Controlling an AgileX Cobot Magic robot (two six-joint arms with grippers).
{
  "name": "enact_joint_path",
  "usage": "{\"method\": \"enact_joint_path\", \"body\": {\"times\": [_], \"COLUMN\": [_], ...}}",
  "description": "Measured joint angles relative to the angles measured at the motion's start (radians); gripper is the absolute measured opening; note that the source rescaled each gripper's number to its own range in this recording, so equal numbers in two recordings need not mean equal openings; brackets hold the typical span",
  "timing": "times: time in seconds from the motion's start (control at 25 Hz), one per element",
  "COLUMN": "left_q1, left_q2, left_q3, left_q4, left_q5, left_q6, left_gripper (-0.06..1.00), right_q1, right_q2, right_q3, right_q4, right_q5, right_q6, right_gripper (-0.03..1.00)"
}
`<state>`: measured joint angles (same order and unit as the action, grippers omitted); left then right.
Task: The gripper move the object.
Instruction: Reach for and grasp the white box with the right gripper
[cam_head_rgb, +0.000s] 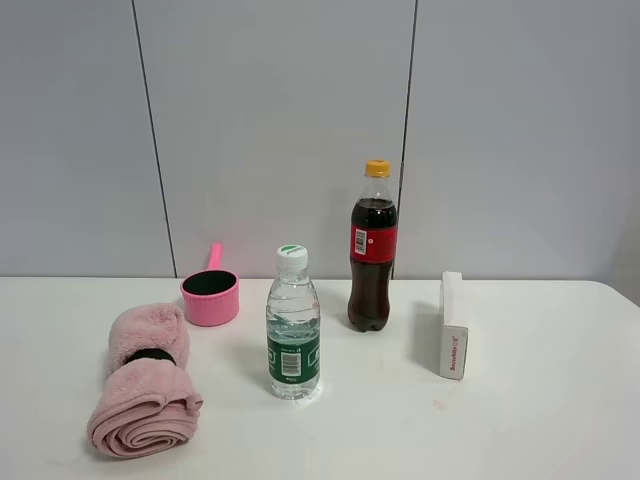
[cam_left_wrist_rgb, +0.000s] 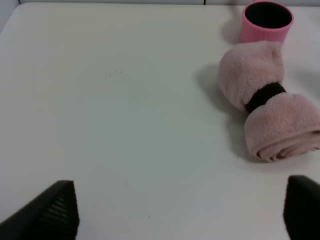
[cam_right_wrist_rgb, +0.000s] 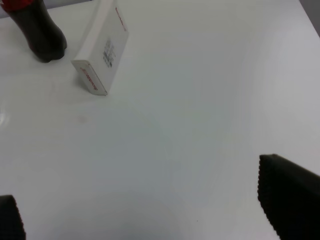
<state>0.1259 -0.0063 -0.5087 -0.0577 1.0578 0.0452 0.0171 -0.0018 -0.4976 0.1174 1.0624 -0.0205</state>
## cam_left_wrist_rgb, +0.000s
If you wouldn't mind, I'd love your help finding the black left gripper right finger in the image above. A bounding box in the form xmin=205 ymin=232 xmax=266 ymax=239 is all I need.
xmin=283 ymin=175 xmax=320 ymax=240

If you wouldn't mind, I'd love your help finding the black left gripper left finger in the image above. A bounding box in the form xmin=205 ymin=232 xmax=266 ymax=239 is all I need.
xmin=0 ymin=180 xmax=80 ymax=240

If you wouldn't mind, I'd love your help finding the rolled pink towel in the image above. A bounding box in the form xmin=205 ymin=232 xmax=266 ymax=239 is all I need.
xmin=217 ymin=41 xmax=320 ymax=162

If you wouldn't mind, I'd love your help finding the black hair band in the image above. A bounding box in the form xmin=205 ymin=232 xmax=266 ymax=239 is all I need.
xmin=245 ymin=82 xmax=287 ymax=114

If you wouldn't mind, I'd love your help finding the pink scoop cup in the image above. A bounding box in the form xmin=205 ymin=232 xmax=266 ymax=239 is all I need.
xmin=239 ymin=0 xmax=295 ymax=44

